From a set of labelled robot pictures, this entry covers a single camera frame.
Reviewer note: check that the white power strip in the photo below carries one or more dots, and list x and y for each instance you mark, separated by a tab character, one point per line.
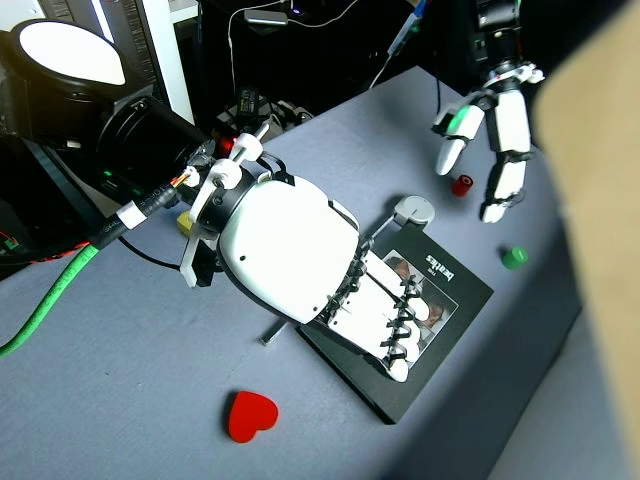
287	112

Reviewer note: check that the red glowing lamp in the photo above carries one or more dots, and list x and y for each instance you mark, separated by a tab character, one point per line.
226	145

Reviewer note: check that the beige blurred panel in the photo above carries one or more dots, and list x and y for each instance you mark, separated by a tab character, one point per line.
600	200

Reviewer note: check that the red heart block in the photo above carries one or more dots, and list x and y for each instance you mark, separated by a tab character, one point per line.
250	415

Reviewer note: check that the green cylinder block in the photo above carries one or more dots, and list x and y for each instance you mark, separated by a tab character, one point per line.
515	257

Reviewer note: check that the black power adapter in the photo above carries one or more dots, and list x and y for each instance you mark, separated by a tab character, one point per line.
248	102

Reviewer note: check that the computer tower case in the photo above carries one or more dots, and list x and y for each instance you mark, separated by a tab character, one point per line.
160	50

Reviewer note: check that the grey flat device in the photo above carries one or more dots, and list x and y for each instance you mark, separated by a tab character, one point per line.
265	17

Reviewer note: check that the red cylinder block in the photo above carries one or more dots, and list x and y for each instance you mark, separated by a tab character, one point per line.
462	186

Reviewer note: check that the black Let It Be album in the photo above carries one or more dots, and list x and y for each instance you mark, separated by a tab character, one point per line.
430	360

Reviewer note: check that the grey table cloth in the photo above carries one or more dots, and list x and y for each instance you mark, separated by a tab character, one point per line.
125	375

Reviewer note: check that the yellow toy block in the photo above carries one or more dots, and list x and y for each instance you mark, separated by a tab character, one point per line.
185	223

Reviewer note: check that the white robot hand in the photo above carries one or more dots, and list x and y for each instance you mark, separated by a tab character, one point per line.
285	250
510	125

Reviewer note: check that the white round tape measure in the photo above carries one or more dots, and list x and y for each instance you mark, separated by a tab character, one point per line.
415	210

